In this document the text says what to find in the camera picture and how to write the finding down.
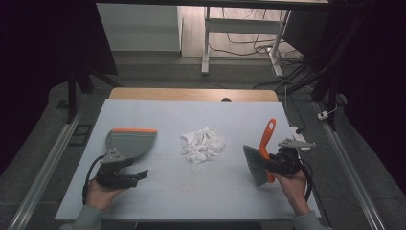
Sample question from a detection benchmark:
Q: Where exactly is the black stand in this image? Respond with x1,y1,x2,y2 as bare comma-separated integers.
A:
65,61,123,125
310,61,340,132

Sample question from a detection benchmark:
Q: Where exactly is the person's right hand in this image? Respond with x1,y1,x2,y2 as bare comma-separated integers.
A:
269,169,309,201

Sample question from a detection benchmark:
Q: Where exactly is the grey dustpan with orange edge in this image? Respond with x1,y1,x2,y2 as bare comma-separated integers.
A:
104,127,158,161

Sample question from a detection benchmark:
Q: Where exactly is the person's left hand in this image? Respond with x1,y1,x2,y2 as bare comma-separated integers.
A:
85,178,127,212

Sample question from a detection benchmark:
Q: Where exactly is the hand-held gripper black cable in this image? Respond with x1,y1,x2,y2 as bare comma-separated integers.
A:
81,154,106,206
299,158,315,202

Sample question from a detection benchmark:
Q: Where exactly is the white desk frame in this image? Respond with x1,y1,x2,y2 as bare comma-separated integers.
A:
200,6,292,78

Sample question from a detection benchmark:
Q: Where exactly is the pile of white paper scraps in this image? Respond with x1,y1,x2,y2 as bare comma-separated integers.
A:
180,126,227,165

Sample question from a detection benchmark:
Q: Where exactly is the right hand-held gripper black cable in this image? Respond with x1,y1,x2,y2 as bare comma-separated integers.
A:
299,158,315,202

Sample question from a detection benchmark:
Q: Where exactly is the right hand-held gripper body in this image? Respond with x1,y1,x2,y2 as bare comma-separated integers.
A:
277,137,317,176

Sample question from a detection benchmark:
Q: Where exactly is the white power strip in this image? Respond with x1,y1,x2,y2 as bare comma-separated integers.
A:
289,126,311,151

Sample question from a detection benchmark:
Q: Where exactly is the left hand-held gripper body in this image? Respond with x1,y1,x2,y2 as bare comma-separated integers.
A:
95,148,137,189

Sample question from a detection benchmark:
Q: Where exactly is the left hand-held gripper black cable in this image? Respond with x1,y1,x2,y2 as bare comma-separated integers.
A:
81,154,106,206

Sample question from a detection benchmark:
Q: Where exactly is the brush with orange handle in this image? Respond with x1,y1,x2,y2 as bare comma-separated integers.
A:
242,118,278,188

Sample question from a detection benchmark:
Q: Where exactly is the white board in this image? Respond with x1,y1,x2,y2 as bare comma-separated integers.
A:
55,98,322,222

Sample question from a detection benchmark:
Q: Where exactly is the wooden table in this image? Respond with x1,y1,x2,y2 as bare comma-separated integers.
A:
108,87,280,103

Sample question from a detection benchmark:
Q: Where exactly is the tangle of floor cables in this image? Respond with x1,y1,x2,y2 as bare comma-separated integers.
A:
209,8,305,66

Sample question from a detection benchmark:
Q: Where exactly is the aluminium rail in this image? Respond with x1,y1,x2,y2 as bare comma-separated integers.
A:
8,109,84,230
314,101,387,230

